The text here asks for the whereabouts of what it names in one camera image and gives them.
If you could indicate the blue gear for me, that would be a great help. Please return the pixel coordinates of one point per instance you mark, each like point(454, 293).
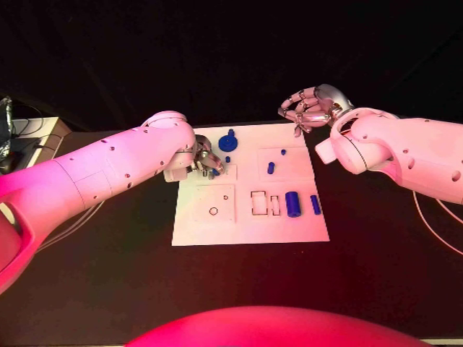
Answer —
point(228, 143)

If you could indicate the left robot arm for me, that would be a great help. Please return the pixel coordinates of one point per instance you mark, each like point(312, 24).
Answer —
point(78, 176)

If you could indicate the thin long blue cylinder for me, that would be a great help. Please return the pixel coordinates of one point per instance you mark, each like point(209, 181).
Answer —
point(316, 204)

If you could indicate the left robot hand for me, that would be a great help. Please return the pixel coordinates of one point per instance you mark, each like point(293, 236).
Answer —
point(204, 156)

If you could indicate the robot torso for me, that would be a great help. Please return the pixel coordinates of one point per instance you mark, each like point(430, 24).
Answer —
point(274, 328)

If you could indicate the white task board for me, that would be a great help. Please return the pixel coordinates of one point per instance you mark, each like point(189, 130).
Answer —
point(255, 230)

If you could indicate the thick blue cylinder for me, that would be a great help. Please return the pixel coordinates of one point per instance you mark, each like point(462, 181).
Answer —
point(293, 204)

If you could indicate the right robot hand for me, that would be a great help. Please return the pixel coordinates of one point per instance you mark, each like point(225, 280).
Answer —
point(317, 119)

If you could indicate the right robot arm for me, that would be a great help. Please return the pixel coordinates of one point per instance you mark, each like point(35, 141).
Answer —
point(411, 151)

